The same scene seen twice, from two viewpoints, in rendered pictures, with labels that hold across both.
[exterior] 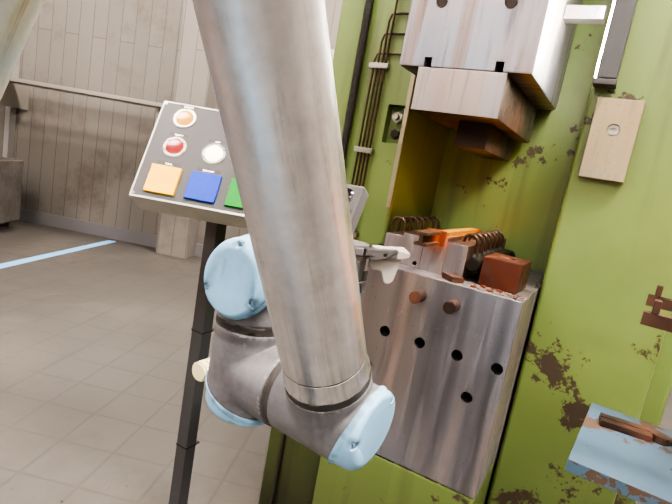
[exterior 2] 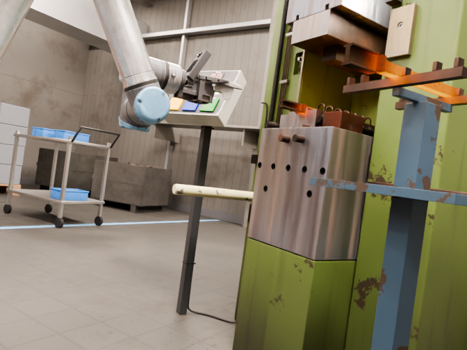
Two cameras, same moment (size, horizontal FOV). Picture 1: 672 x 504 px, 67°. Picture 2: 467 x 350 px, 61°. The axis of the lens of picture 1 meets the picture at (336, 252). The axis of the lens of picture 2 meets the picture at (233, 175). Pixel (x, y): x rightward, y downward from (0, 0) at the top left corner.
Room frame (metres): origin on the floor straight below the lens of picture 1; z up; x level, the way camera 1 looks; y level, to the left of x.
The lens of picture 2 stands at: (-0.30, -0.74, 0.72)
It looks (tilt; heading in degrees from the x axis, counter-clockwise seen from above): 0 degrees down; 28
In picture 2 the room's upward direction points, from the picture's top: 8 degrees clockwise
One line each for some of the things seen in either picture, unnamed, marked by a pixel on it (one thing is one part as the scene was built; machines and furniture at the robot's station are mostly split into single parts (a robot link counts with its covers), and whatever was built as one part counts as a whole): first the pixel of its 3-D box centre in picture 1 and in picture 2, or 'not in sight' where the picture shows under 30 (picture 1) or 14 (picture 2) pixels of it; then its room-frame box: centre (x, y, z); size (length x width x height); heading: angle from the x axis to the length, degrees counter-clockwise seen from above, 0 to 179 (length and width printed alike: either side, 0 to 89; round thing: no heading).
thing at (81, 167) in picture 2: not in sight; (77, 173); (4.48, 4.79, 0.35); 1.05 x 0.84 x 0.71; 174
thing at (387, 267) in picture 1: (390, 265); (228, 91); (0.81, -0.09, 0.98); 0.09 x 0.03 x 0.06; 123
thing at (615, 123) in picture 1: (610, 140); (400, 32); (1.14, -0.54, 1.27); 0.09 x 0.02 x 0.17; 62
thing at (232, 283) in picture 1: (263, 274); (143, 72); (0.60, 0.08, 0.98); 0.12 x 0.09 x 0.10; 152
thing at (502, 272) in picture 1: (505, 272); (342, 123); (1.14, -0.38, 0.95); 0.12 x 0.09 x 0.07; 152
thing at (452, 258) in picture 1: (450, 246); (333, 128); (1.36, -0.30, 0.96); 0.42 x 0.20 x 0.09; 152
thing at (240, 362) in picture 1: (253, 366); (137, 109); (0.58, 0.07, 0.86); 0.12 x 0.09 x 0.12; 55
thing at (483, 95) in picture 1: (479, 109); (345, 43); (1.36, -0.30, 1.32); 0.42 x 0.20 x 0.10; 152
